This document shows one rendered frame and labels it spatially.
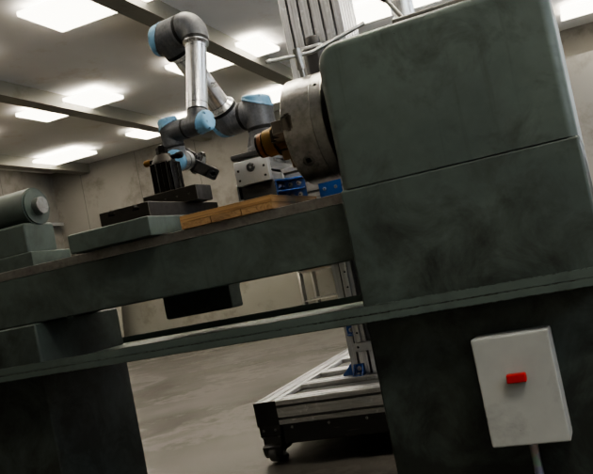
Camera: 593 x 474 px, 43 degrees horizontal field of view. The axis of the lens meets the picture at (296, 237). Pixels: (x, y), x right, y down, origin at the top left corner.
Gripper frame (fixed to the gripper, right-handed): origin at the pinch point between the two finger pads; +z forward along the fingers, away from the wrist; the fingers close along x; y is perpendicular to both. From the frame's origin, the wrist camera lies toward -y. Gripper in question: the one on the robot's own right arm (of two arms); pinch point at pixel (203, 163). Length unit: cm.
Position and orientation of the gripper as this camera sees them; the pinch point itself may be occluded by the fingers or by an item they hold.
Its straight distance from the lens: 304.3
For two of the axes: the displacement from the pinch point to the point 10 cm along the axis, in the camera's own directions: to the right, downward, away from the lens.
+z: 1.3, -1.0, 9.9
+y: -9.0, -4.2, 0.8
